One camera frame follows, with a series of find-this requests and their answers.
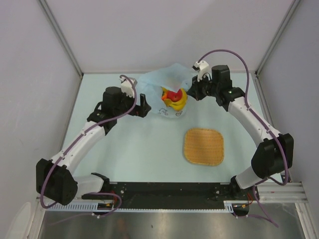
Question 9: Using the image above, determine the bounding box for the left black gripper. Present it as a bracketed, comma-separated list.
[113, 89, 150, 118]

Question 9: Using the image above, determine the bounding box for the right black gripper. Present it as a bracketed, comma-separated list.
[187, 73, 219, 101]

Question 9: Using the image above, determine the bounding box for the light blue plastic bag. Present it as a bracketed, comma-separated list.
[137, 63, 194, 118]

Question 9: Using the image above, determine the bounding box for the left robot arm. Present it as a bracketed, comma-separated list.
[36, 87, 151, 209]

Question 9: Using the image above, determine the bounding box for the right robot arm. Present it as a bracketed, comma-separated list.
[187, 61, 294, 200]

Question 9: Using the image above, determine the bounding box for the yellow fake banana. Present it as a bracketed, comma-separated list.
[161, 88, 187, 111]

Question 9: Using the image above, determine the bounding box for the red fake fruit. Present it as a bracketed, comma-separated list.
[166, 89, 183, 102]

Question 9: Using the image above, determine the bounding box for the woven bamboo tray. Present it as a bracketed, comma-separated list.
[183, 128, 224, 166]

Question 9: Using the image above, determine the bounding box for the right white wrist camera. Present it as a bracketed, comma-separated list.
[192, 60, 211, 82]

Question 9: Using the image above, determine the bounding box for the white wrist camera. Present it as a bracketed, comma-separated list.
[119, 75, 135, 98]
[192, 60, 211, 82]

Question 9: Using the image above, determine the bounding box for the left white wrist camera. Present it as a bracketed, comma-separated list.
[119, 75, 135, 98]

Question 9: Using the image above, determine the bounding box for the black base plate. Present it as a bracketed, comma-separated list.
[81, 181, 260, 210]

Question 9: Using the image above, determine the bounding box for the white slotted cable duct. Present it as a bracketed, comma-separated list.
[47, 201, 234, 213]

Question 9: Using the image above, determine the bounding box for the aluminium frame rail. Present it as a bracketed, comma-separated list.
[36, 181, 310, 203]

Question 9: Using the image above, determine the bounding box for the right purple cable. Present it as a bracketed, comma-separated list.
[198, 49, 291, 227]

